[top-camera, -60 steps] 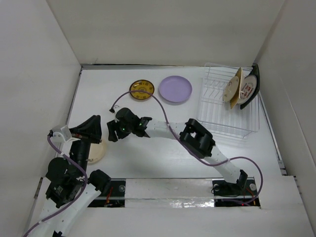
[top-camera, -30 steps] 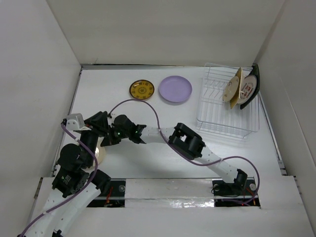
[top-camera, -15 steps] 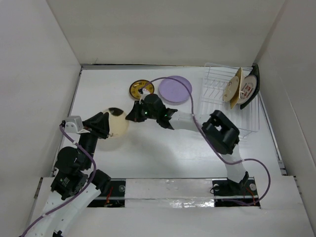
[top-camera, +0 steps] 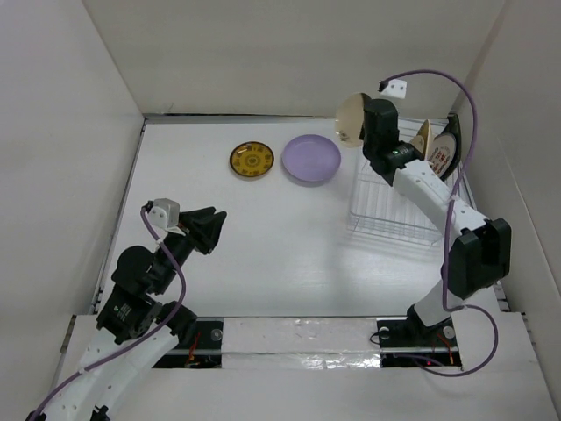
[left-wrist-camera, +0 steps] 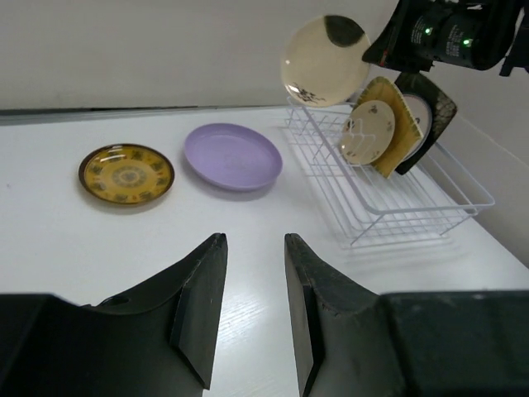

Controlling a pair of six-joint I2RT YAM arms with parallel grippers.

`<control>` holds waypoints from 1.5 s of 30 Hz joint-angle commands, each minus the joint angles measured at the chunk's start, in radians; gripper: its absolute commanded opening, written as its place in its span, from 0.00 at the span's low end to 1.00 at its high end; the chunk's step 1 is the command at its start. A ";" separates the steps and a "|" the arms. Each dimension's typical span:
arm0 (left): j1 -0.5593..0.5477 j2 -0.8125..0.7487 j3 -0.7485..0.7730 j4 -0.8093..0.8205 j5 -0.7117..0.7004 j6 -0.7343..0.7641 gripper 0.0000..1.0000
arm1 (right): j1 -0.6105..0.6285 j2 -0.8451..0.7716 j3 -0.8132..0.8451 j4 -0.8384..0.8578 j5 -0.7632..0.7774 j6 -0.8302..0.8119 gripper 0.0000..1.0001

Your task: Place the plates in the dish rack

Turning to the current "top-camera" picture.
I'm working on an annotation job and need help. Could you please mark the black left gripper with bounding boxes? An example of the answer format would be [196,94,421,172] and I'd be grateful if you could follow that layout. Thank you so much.
[153,205,226,292]

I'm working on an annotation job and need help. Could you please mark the cream plate with ink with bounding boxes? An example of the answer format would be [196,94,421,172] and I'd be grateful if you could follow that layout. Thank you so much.
[335,93,370,148]

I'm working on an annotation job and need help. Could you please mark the cream plate with motifs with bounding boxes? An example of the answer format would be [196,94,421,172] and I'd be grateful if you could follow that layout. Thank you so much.
[410,135,427,157]

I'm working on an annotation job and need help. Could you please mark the bamboo weave pattern tray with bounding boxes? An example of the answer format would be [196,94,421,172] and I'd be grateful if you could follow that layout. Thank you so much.
[416,119,435,161]

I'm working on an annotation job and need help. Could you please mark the white plate red characters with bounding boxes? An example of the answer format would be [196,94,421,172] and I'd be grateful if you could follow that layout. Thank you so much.
[427,134,451,178]

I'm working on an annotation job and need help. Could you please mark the black floral square plate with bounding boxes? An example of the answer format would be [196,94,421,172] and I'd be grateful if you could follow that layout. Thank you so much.
[440,113,462,181]

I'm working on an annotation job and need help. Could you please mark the purple round plate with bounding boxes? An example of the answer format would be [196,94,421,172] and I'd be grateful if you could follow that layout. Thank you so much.
[281,134,342,183]

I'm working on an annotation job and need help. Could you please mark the yellow brown patterned plate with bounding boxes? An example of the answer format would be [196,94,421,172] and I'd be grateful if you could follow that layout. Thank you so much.
[229,141,275,179]

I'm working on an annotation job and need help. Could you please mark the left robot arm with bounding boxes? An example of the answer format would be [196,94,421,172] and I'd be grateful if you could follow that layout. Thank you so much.
[28,198,227,420]

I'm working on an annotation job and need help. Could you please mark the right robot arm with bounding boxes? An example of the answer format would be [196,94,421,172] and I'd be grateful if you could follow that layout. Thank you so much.
[363,98,512,345]

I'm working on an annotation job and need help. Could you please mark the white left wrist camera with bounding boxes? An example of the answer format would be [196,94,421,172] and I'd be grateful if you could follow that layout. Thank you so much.
[143,198,180,232]

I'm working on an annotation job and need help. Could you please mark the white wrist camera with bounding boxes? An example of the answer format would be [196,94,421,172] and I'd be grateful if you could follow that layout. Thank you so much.
[143,198,180,232]
[379,79,408,99]

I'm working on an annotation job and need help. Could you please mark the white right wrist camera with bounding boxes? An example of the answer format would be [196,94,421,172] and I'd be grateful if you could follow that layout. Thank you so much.
[379,79,408,99]

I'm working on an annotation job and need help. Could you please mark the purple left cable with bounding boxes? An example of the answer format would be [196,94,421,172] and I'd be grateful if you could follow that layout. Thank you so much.
[25,205,188,421]

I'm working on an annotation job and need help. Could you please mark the white wire dish rack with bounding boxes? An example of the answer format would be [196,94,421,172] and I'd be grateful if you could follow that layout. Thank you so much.
[347,114,461,246]

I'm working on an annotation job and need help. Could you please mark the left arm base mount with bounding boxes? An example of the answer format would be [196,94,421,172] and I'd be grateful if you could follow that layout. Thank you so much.
[153,318,224,369]

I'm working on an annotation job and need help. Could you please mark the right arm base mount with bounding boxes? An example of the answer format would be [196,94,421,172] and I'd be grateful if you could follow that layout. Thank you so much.
[369,309,462,368]

